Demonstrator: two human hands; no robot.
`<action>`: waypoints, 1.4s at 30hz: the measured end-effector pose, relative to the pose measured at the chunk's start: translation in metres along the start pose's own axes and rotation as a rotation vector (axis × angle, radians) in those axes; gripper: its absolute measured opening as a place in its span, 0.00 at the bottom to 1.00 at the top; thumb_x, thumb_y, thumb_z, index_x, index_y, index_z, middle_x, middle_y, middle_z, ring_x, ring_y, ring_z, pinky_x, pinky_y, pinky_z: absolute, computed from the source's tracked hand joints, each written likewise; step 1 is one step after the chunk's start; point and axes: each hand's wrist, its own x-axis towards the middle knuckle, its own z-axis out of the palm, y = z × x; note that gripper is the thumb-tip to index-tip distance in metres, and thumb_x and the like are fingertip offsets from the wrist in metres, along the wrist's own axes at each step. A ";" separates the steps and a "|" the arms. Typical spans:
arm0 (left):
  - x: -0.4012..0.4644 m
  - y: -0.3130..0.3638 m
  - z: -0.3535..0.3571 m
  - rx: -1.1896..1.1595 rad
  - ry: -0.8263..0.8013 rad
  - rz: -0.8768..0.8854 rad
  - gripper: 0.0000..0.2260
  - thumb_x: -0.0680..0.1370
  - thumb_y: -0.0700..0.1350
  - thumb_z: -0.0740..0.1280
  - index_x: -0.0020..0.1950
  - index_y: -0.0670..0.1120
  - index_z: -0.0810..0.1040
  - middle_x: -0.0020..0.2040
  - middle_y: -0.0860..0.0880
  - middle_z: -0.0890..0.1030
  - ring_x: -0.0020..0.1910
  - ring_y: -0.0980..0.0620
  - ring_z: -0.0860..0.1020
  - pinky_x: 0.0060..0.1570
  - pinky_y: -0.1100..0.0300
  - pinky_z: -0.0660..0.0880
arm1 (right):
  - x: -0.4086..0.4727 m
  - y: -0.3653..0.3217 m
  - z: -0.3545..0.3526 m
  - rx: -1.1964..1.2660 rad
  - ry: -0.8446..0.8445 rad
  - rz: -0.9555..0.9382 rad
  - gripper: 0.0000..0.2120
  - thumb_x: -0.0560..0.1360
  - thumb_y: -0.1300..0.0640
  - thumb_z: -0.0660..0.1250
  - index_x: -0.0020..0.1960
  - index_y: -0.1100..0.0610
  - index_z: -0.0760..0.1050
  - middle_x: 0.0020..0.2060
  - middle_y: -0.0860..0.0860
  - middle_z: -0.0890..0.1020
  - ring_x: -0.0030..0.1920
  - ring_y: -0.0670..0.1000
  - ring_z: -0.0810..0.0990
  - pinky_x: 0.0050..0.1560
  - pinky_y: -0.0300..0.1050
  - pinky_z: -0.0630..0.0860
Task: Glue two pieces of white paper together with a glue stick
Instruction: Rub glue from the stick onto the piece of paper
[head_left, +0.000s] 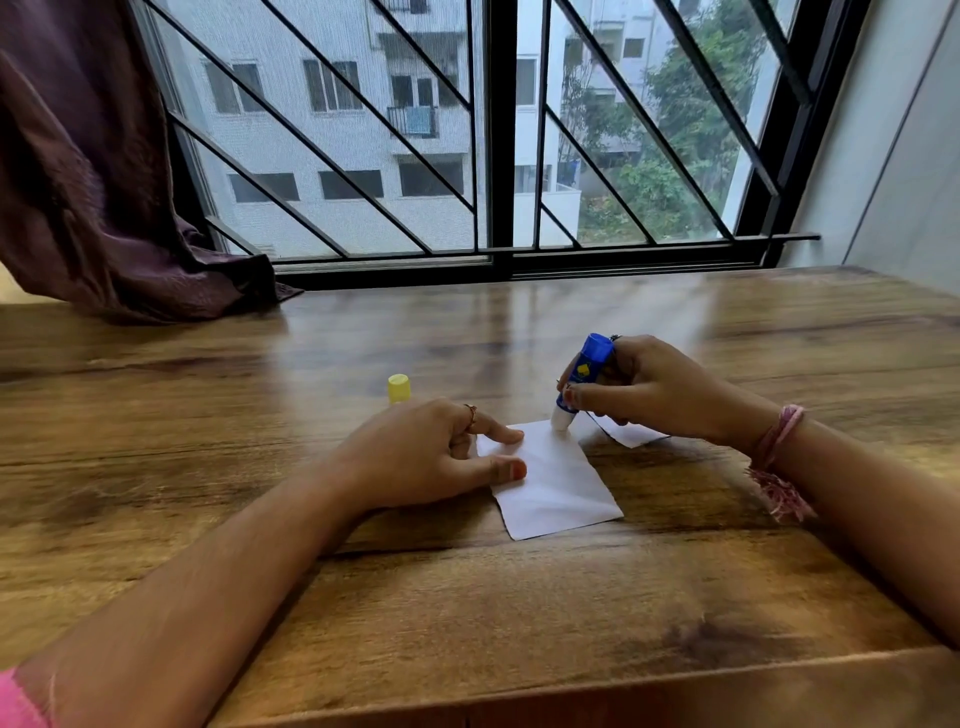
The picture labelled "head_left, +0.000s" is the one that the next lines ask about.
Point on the black window frame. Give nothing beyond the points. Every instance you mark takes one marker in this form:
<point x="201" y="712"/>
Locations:
<point x="501" y="112"/>

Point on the yellow glue stick cap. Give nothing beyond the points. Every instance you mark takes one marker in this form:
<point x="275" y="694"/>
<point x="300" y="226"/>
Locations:
<point x="399" y="388"/>

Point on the person's right forearm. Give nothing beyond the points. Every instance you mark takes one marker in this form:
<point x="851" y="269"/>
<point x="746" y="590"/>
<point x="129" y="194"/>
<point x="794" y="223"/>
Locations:
<point x="885" y="517"/>

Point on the purple curtain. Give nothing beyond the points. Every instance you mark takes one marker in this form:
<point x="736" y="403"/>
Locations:
<point x="90" y="187"/>

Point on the white apartment building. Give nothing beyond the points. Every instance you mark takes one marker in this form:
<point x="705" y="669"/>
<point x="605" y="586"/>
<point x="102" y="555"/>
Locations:
<point x="337" y="124"/>

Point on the white paper piece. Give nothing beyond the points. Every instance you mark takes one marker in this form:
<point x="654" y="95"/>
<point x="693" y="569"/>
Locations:
<point x="555" y="487"/>
<point x="630" y="435"/>

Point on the person's right hand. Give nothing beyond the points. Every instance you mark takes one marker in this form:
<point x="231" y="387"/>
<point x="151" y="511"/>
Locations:
<point x="667" y="394"/>

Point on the blue glue stick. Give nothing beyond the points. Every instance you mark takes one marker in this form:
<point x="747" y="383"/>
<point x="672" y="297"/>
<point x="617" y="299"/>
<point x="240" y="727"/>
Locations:
<point x="592" y="356"/>

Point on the black metal window grille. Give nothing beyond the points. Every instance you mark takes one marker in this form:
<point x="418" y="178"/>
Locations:
<point x="712" y="90"/>

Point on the pink sleeve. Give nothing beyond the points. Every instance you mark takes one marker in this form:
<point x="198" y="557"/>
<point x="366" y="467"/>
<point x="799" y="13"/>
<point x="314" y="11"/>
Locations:
<point x="19" y="705"/>

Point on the person's left hand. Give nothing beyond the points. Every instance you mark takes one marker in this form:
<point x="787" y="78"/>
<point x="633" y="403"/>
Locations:
<point x="412" y="457"/>

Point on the person's left forearm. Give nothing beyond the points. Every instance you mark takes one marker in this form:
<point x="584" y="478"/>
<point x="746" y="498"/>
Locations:
<point x="187" y="607"/>

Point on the green trees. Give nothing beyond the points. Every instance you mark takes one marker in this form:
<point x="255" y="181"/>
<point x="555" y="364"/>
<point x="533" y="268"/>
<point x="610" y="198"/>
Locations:
<point x="690" y="120"/>

